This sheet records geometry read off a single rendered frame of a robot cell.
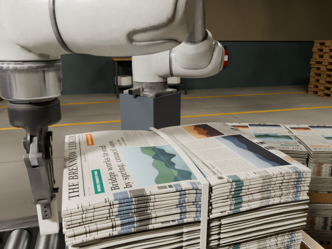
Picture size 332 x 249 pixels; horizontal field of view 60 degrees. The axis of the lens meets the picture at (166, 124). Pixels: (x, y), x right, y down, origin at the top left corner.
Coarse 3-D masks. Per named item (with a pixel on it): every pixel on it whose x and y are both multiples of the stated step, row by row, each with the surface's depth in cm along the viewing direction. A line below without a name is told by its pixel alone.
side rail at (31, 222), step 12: (36, 216) 72; (60, 216) 72; (0, 228) 67; (12, 228) 67; (24, 228) 68; (36, 228) 68; (60, 228) 70; (0, 240) 67; (36, 240) 69; (60, 240) 71
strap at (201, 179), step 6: (156, 132) 60; (162, 132) 59; (168, 138) 54; (174, 144) 51; (180, 150) 49; (186, 156) 46; (186, 162) 45; (192, 162) 45; (192, 168) 43; (198, 174) 41; (204, 180) 40
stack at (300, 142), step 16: (240, 128) 136; (256, 128) 136; (272, 128) 136; (288, 128) 137; (304, 128) 137; (320, 128) 136; (272, 144) 115; (288, 144) 115; (304, 144) 118; (320, 144) 115; (304, 160) 110; (320, 160) 110; (320, 176) 112; (320, 192) 114; (320, 208) 115; (320, 224) 117; (320, 240) 119
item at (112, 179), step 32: (64, 160) 47; (96, 160) 47; (128, 160) 47; (160, 160) 48; (64, 192) 38; (96, 192) 37; (128, 192) 37; (160, 192) 38; (64, 224) 35; (96, 224) 36; (128, 224) 38; (160, 224) 39
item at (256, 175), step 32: (192, 128) 65; (224, 128) 64; (224, 160) 48; (256, 160) 47; (288, 160) 48; (224, 192) 41; (256, 192) 43; (288, 192) 45; (224, 224) 43; (256, 224) 45; (288, 224) 47
